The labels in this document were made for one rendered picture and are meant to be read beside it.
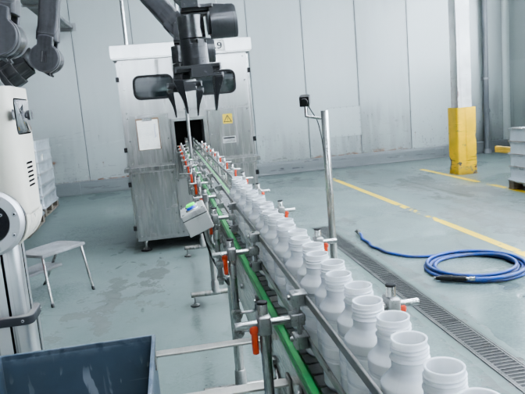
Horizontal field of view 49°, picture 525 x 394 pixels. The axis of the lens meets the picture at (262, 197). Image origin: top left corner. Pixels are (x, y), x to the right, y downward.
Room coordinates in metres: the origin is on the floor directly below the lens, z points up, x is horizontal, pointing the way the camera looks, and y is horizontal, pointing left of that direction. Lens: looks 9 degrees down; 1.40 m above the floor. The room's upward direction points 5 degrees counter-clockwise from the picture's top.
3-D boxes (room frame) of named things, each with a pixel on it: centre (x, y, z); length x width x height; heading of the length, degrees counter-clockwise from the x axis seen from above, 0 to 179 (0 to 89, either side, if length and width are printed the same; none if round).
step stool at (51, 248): (4.63, 1.84, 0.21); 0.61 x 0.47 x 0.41; 62
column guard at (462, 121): (9.61, -3.41, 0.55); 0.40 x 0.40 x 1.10; 9
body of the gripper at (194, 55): (1.28, 0.12, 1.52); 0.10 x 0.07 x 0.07; 99
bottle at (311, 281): (0.89, -0.08, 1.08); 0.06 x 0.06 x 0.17
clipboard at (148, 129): (5.86, 1.10, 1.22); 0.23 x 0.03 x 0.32; 99
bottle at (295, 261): (1.00, -0.06, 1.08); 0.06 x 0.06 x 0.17
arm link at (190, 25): (1.28, 0.12, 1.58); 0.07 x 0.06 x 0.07; 99
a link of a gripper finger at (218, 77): (1.28, 0.10, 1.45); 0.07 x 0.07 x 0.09; 9
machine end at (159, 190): (6.69, 0.80, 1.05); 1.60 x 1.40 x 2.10; 9
